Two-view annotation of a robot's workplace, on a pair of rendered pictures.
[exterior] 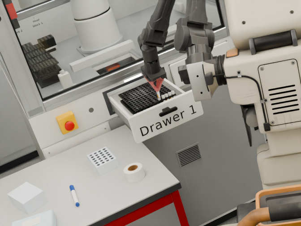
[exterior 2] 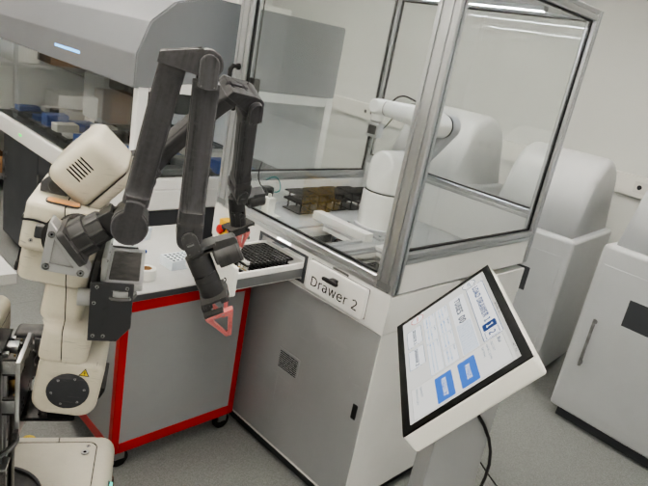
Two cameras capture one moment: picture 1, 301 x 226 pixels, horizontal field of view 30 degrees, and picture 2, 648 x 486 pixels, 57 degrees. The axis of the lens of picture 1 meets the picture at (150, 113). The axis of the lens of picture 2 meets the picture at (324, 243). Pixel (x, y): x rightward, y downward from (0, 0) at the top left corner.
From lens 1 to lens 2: 2.23 m
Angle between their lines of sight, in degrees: 53
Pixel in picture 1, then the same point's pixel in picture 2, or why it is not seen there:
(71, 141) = not seen: hidden behind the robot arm
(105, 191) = not seen: hidden behind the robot
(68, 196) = not seen: hidden behind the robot
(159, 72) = (231, 227)
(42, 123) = (220, 213)
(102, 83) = (264, 223)
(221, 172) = (303, 417)
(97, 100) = (255, 233)
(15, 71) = (225, 157)
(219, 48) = (355, 288)
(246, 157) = (329, 433)
